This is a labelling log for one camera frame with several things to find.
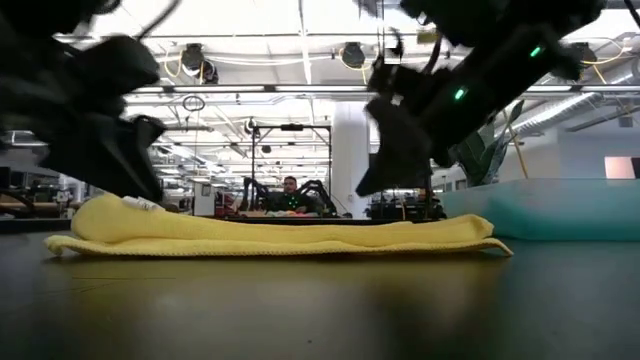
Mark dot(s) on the white building pillar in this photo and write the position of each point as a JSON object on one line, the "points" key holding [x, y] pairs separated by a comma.
{"points": [[350, 150]]}

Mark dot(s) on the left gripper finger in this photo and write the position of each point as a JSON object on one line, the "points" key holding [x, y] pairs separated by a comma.
{"points": [[115, 165]]}

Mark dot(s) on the teal translucent plastic bin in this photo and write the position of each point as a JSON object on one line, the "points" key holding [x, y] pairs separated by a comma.
{"points": [[550, 210]]}

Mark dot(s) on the black metal frame rig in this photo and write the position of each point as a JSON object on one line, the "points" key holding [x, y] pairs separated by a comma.
{"points": [[291, 127]]}

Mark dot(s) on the black background robot arm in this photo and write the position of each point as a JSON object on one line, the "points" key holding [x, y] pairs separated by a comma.
{"points": [[320, 195], [252, 192]]}

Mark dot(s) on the yellow microfiber towel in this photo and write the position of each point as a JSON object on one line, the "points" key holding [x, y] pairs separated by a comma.
{"points": [[280, 235]]}

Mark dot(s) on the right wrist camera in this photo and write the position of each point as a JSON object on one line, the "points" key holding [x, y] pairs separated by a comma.
{"points": [[395, 82]]}

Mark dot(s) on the silver corrugated air duct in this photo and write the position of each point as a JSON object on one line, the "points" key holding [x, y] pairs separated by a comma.
{"points": [[575, 107]]}

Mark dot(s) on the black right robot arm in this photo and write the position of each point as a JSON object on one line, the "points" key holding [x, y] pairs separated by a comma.
{"points": [[500, 25]]}

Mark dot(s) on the green snake plant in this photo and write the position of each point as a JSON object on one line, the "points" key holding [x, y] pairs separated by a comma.
{"points": [[480, 150]]}

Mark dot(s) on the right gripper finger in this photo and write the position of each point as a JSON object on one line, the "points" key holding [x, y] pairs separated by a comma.
{"points": [[400, 150]]}

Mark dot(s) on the pale pink wall panel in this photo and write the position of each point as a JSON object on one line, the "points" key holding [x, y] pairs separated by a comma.
{"points": [[619, 167]]}

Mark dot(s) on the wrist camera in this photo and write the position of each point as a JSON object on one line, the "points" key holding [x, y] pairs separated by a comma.
{"points": [[395, 82], [117, 67]]}

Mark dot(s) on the person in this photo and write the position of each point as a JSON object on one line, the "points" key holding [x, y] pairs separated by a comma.
{"points": [[292, 197]]}

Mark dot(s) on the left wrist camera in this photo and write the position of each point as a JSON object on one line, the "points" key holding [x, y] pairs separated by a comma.
{"points": [[117, 67]]}

